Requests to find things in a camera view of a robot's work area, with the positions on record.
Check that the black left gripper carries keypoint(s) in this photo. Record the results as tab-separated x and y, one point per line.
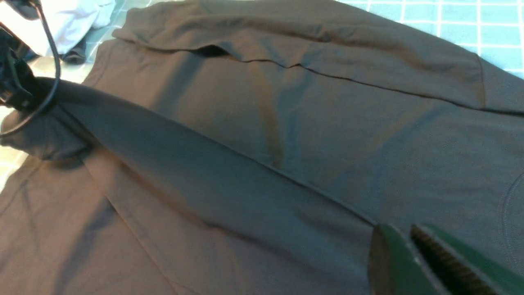
19	88

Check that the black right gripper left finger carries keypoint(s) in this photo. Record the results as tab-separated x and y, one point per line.
396	268

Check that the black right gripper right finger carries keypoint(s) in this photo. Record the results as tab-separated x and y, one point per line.
462	269

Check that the white crumpled garment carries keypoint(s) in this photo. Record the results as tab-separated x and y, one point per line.
69	21

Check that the dark gray long-sleeved shirt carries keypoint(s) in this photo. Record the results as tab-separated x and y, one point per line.
249	148

